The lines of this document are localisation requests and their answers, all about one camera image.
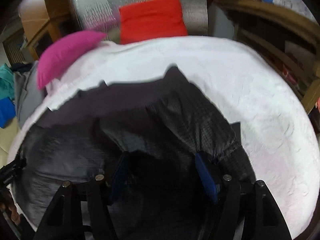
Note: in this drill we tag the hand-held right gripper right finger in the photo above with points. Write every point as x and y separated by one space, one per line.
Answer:
206 177

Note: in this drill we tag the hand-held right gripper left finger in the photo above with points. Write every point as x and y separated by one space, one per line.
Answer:
118 180

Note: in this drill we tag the black puffer jacket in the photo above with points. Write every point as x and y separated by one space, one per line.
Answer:
137 120

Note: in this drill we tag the person's left hand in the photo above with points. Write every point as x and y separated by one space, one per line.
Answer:
11 207

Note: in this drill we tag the cream sofa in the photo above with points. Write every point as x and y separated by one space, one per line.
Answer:
7 140

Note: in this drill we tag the grey garment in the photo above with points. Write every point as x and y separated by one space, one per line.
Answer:
27 97

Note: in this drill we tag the teal garment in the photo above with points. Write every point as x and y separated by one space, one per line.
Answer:
6 80

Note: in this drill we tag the pink pillow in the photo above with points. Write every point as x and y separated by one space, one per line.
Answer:
65 55

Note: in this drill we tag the red pillow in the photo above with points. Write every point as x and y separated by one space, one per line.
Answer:
150 20

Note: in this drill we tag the wooden shelf rack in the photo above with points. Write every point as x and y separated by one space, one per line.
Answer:
275 17

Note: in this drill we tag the silver foil insulation mat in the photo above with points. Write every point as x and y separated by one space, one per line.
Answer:
95 5

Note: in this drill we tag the white printed box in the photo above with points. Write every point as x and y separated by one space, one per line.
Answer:
287 2

